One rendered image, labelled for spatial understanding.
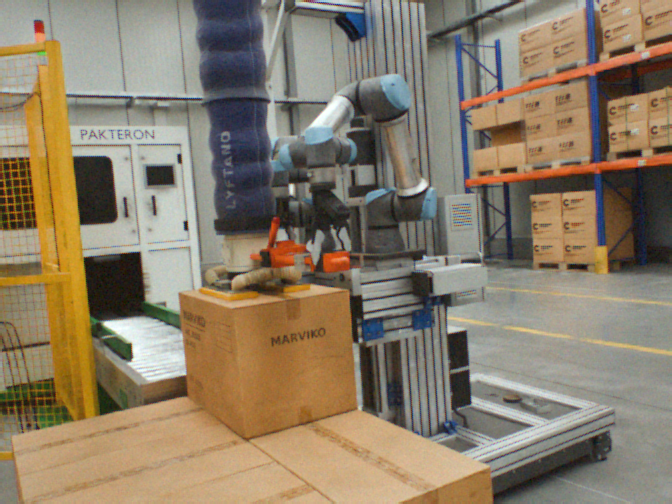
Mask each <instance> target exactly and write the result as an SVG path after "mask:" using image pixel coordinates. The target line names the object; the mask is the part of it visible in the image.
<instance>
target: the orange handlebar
mask: <svg viewBox="0 0 672 504"><path fill-rule="evenodd" d="M284 247H285V248H289V247H295V248H296V252H294V253H292V252H289V253H287V254H280V255H276V256H275V261H276V262H283V263H281V264H285V265H290V264H294V255H295V254H304V253H302V252H304V251H308V250H307V248H306V247H307V245H303V244H285V245H284ZM250 259H252V260H262V259H261V256H260V254H257V253H252V254H250ZM304 262H305V264H307V265H310V257H306V258H305V259H304ZM348 262H349V260H348V258H346V257H342V258H333V259H331V260H330V262H329V263H330V265H331V266H332V267H338V266H345V265H347V264H348Z"/></svg>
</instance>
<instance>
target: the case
mask: <svg viewBox="0 0 672 504"><path fill-rule="evenodd" d="M309 285H310V290H303V291H296V292H289V293H281V292H275V291H270V290H265V289H260V291H255V292H258V297H256V298H249V299H242V300H235V301H227V300H223V299H220V298H216V297H212V296H209V295H205V294H202V293H199V289H198V290H190V291H183V292H178V297H179V307H180V317H181V327H182V337H183V348H184V358H185V368H186V378H187V388H188V395H189V396H190V397H192V398H193V399H194V400H196V401H197V402H198V403H199V404H201V405H202V406H203V407H204V408H206V409H207V410H208V411H210V412H211V413H212V414H213V415H215V416H216V417H217V418H218V419H220V420H221V421H222V422H224V423H225V424H226V425H227V426H229V427H230V428H231V429H233V430H234V431H235V432H236V433H238V434H239V435H240V436H241V437H243V438H244V439H250V438H253V437H257V436H261V435H264V434H268V433H272V432H275V431H279V430H283V429H286V428H290V427H294V426H297V425H301V424H305V423H308V422H312V421H316V420H319V419H323V418H327V417H330V416H334V415H338V414H341V413H345V412H349V411H352V410H356V409H358V401H357V389H356V376H355V364H354V351H353V338H352V326H351V313H350V300H349V290H347V289H340V288H333V287H325V286H318V285H311V284H309Z"/></svg>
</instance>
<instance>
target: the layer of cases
mask: <svg viewBox="0 0 672 504"><path fill-rule="evenodd" d="M11 445H12V453H13V462H14V470H15V479H16V487H17V496H18V504H493V496H492V480H491V467H490V466H488V465H486V464H484V463H482V462H479V461H477V460H475V459H472V458H470V457H468V456H465V455H463V454H461V453H459V452H456V451H454V450H452V449H449V448H447V447H445V446H442V445H440V444H438V443H436V442H433V441H431V440H429V439H426V438H424V437H422V436H419V435H417V434H415V433H413V432H410V431H408V430H406V429H403V428H401V427H399V426H396V425H394V424H392V423H390V422H387V421H385V420H383V419H380V418H378V417H376V416H373V415H371V414H369V413H367V412H364V411H362V410H360V409H356V410H352V411H349V412H345V413H341V414H338V415H334V416H330V417H327V418H323V419H319V420H316V421H312V422H308V423H305V424H301V425H297V426H294V427H290V428H286V429H283V430H279V431H275V432H272V433H268V434H264V435H261V436H257V437H253V438H250V439H244V438H243V437H241V436H240V435H239V434H238V433H236V432H235V431H234V430H233V429H231V428H230V427H229V426H227V425H226V424H225V423H224V422H222V421H221V420H220V419H218V418H217V417H216V416H215V415H213V414H212V413H211V412H210V411H208V410H207V409H206V408H204V407H203V406H202V405H201V404H199V403H198V402H197V401H196V400H194V399H193V398H192V397H190V396H188V397H186V396H185V397H180V398H176V399H172V400H167V401H163V402H159V403H154V404H150V405H145V406H141V407H137V408H132V409H128V410H124V411H119V412H115V413H110V414H106V415H102V416H97V417H93V418H89V419H84V420H80V421H75V422H71V423H67V424H62V425H58V426H54V427H49V428H45V429H40V430H36V431H32V432H27V433H23V434H18V435H14V436H11Z"/></svg>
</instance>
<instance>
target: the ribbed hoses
mask: <svg viewBox="0 0 672 504"><path fill-rule="evenodd" d="M227 271H228V270H226V265H221V266H217V267H214V268H211V269H209V270H207V272H206V273H205V278H206V280H207V281H208V283H209V284H210V286H215V285H214V281H216V280H219V278H218V277H221V276H225V275H227ZM301 277H302V271H299V270H295V267H281V268H273V269H272V268H271V267H269V268H262V269H258V270H254V271H251V272H249V273H246V274H243V275H242V274H241V275H238V276H236V277H235V278H234V279H233V280H232V291H233V292H240V291H244V287H245V286H247V285H248V286H249V284H250V285H251V284H254V283H256V282H261V281H266V280H269V279H271V280H272V279H276V278H277V279H279V278H280V279H281V278H282V279H284V278H285V282H286V283H287V284H296V283H297V281H298V280H299V279H300V278H301Z"/></svg>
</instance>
